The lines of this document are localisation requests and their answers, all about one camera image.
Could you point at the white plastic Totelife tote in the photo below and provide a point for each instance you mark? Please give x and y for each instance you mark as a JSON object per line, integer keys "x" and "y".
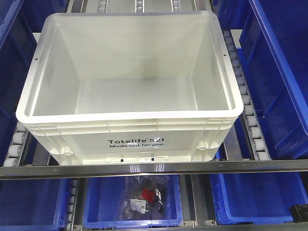
{"x": 116, "y": 88}

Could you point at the blue bin lower centre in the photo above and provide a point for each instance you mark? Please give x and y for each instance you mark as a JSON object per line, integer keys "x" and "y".
{"x": 102, "y": 205}

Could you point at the blue bin lower right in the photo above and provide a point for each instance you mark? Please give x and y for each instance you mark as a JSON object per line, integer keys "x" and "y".
{"x": 257, "y": 198}

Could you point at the large blue bin right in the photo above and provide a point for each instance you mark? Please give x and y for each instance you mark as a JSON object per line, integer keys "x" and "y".
{"x": 274, "y": 44}

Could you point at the blue bin lower left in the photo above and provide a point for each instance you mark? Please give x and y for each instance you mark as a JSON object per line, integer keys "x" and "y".
{"x": 34, "y": 205}

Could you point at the blue bin upper left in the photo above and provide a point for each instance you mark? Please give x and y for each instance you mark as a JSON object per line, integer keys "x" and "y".
{"x": 17, "y": 46}

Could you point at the clear bag of parts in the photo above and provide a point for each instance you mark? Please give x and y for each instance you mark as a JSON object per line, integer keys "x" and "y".
{"x": 143, "y": 198}

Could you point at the white roller track right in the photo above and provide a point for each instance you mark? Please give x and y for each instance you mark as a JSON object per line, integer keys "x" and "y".
{"x": 249, "y": 120}

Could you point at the white roller track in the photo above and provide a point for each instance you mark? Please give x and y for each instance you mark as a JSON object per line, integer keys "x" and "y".
{"x": 73, "y": 193}
{"x": 249, "y": 120}
{"x": 16, "y": 147}

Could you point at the lower white roller track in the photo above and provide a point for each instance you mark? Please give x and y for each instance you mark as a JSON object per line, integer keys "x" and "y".
{"x": 73, "y": 193}

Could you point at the white roller track left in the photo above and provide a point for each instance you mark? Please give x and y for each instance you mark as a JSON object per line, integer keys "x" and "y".
{"x": 16, "y": 147}

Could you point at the black object bottom right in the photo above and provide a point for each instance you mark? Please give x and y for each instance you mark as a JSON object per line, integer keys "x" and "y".
{"x": 299, "y": 213}

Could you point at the steel left shelf front rail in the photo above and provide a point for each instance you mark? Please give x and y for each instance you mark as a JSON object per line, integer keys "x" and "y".
{"x": 87, "y": 171}

